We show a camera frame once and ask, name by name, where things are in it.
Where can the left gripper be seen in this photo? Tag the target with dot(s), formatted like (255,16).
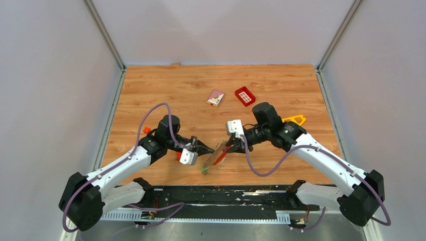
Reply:
(199,147)

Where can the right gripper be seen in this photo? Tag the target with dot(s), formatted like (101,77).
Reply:
(239,145)

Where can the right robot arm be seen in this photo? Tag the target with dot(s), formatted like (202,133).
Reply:
(359,195)

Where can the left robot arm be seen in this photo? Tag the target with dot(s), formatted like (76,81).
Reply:
(86,198)

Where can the green key tag on holder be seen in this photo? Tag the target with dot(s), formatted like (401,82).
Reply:
(204,170)

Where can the small red block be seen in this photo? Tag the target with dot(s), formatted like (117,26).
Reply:
(178,154)

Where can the playing card box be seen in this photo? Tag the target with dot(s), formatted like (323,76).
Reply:
(215,98)

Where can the red toy brick block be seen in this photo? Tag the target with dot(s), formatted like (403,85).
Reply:
(245,96)

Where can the yellow toy piece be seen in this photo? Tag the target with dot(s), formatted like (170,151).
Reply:
(298,119)

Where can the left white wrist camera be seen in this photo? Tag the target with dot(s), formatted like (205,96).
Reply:
(188,157)

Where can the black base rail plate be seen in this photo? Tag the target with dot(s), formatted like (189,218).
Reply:
(246,202)

